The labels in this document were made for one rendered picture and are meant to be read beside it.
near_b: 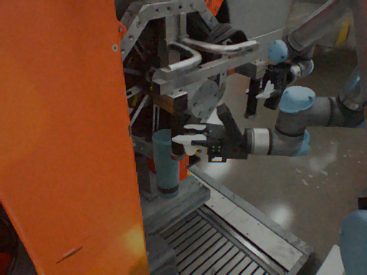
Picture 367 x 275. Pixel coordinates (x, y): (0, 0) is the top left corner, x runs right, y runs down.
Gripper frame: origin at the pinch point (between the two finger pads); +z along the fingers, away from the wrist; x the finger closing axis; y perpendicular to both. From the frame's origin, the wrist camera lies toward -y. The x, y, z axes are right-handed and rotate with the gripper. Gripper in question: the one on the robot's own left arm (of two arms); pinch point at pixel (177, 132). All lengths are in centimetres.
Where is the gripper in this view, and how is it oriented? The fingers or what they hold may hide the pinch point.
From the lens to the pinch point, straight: 76.7
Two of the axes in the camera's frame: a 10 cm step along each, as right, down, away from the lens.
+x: 0.5, -5.8, 8.2
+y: 0.0, 8.2, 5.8
